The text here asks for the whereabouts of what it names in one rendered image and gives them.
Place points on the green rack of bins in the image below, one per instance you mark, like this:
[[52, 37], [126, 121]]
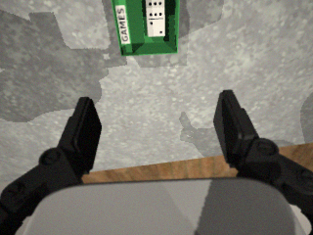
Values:
[[131, 27]]

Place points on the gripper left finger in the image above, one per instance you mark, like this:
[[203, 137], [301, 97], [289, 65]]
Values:
[[58, 167]]

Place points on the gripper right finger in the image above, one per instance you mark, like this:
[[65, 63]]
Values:
[[259, 158]]

